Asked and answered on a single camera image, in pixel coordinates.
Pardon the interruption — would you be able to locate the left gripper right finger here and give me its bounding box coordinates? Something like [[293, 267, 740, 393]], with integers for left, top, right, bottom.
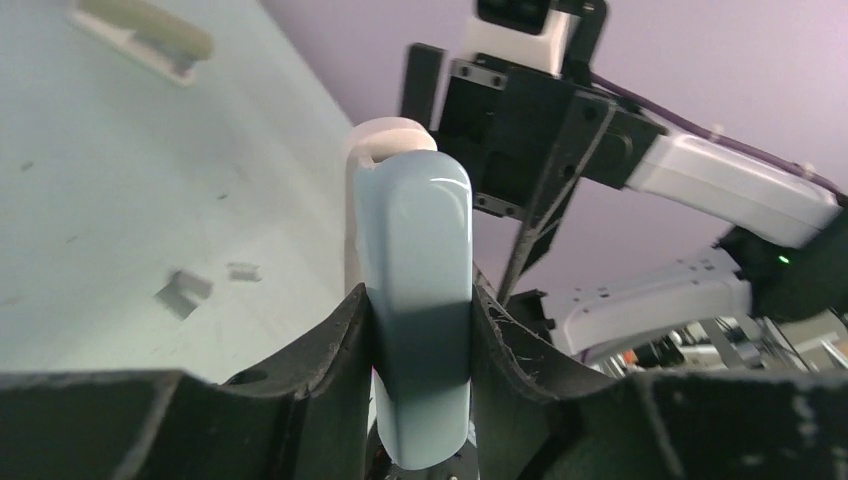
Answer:
[[471, 288, 847, 479]]

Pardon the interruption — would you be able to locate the light blue stapler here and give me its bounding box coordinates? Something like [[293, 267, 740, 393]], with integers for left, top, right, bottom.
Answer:
[[344, 117, 473, 471]]

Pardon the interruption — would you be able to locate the beige stapler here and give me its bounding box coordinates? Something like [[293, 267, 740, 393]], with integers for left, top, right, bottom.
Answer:
[[69, 0, 215, 86]]

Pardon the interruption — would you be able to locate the grey staple strip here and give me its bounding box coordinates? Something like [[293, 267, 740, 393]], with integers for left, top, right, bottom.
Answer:
[[154, 270, 213, 321], [226, 262, 262, 283]]

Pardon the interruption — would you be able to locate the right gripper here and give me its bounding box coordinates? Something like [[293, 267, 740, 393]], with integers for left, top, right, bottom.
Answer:
[[399, 43, 666, 303]]

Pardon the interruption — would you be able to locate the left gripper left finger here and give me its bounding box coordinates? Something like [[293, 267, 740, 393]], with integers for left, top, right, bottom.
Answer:
[[1, 285, 372, 479]]

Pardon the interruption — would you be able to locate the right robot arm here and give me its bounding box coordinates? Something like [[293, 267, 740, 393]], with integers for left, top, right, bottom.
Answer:
[[400, 43, 847, 363]]

